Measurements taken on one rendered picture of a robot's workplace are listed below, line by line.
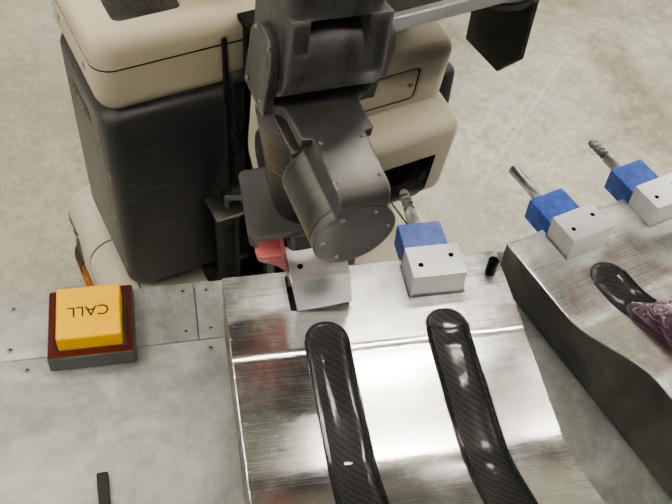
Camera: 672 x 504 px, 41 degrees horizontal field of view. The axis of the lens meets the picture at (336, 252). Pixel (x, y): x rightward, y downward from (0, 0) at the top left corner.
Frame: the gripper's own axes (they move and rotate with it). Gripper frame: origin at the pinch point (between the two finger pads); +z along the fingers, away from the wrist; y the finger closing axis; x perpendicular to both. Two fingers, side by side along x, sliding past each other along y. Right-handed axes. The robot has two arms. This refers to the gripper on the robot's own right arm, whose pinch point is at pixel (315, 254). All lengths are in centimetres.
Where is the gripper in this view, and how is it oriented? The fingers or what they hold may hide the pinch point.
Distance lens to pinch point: 76.6
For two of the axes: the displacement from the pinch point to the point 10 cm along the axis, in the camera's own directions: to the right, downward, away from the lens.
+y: 9.8, -1.8, 0.6
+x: -1.8, -8.4, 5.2
